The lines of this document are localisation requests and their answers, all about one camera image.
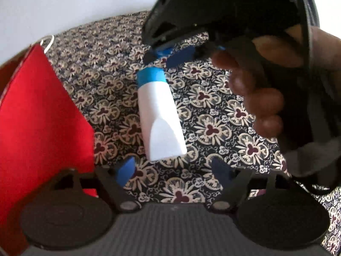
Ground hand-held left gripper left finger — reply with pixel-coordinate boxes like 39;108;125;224
53;157;141;214

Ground person's right hand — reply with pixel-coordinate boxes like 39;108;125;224
213;27;341;152

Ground red fabric storage box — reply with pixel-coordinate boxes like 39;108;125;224
0;44;98;256

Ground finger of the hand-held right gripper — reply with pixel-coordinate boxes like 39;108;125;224
143;47;172;65
167;44;227;69

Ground black cable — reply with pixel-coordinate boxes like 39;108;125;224
282;0;341;196

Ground white bottle with blue cap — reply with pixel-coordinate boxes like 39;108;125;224
137;67;187;162

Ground floral bedsheet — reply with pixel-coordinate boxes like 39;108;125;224
44;10;341;256

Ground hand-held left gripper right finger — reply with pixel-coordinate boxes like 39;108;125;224
212;157;292;213

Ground white cable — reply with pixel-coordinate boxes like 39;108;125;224
39;35;55;53

